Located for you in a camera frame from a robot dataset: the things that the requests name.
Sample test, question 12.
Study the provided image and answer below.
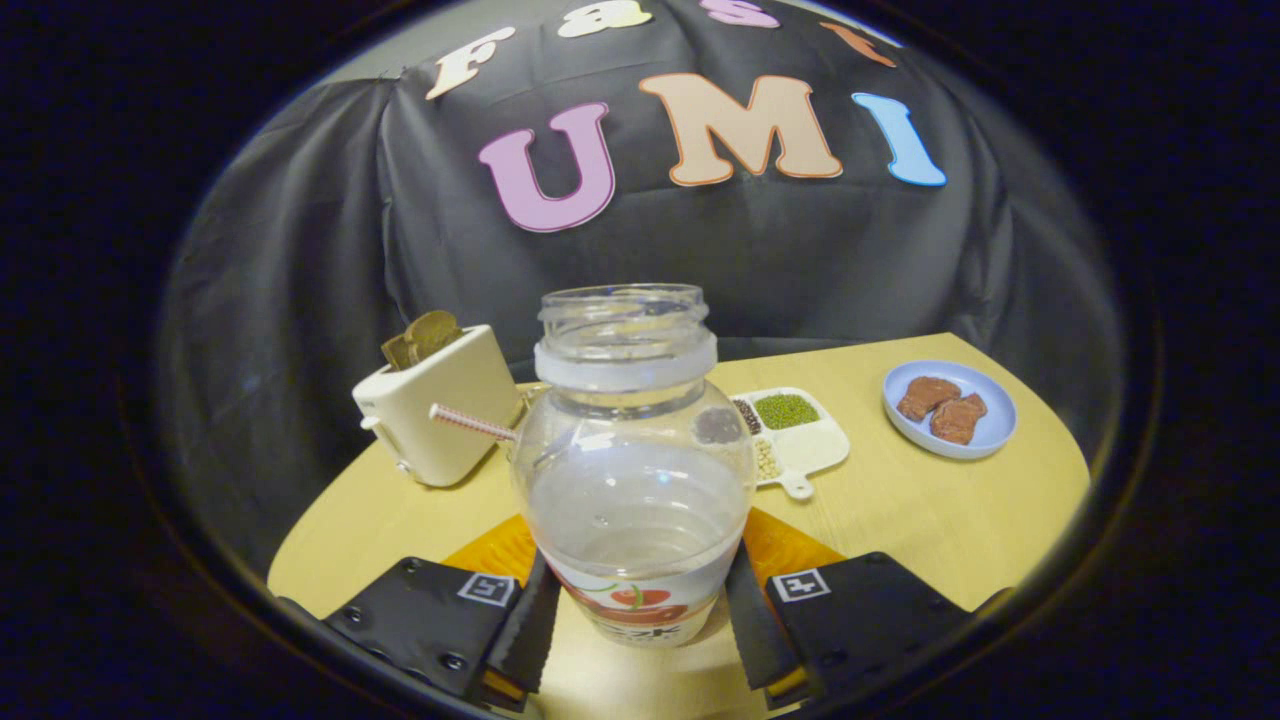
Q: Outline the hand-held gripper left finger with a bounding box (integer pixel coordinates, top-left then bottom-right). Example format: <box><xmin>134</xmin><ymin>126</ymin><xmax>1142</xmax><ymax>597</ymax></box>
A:
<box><xmin>325</xmin><ymin>514</ymin><xmax>564</xmax><ymax>714</ymax></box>

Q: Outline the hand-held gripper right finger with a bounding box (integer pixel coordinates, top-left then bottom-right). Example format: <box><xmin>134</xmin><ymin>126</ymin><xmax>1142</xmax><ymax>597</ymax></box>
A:
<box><xmin>724</xmin><ymin>508</ymin><xmax>974</xmax><ymax>710</ymax></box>

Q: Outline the clear juice bottle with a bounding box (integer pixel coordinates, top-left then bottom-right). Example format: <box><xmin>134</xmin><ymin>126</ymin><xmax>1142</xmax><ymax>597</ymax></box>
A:
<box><xmin>510</xmin><ymin>284</ymin><xmax>756</xmax><ymax>648</ymax></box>

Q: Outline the white divided bean tray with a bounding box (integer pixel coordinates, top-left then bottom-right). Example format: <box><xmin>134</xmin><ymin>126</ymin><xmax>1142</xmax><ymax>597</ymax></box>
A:
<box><xmin>730</xmin><ymin>387</ymin><xmax>851</xmax><ymax>501</ymax></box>

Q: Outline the wooden table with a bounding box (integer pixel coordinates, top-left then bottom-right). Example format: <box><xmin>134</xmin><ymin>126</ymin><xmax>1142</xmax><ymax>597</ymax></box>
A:
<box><xmin>268</xmin><ymin>333</ymin><xmax>1091</xmax><ymax>720</ymax></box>

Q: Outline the white toaster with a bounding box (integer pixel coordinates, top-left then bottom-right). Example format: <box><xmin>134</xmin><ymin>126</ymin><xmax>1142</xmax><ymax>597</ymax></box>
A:
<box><xmin>352</xmin><ymin>324</ymin><xmax>523</xmax><ymax>488</ymax></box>

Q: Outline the brown meat piece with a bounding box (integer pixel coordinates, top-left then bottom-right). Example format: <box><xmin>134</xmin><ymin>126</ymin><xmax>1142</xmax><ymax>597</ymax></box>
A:
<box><xmin>930</xmin><ymin>393</ymin><xmax>989</xmax><ymax>446</ymax></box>
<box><xmin>897</xmin><ymin>376</ymin><xmax>963</xmax><ymax>422</ymax></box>

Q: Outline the brown toast slice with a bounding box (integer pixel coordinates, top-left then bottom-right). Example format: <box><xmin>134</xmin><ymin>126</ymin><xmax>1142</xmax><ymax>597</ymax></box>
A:
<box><xmin>381</xmin><ymin>310</ymin><xmax>464</xmax><ymax>371</ymax></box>

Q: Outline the light blue plate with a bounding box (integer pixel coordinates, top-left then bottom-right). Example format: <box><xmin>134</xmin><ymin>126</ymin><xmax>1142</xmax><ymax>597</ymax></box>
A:
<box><xmin>882</xmin><ymin>360</ymin><xmax>1018</xmax><ymax>460</ymax></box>

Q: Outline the black backdrop cloth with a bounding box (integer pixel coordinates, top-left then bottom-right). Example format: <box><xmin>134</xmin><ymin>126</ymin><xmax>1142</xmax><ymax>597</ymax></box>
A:
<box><xmin>160</xmin><ymin>0</ymin><xmax>1126</xmax><ymax>576</ymax></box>

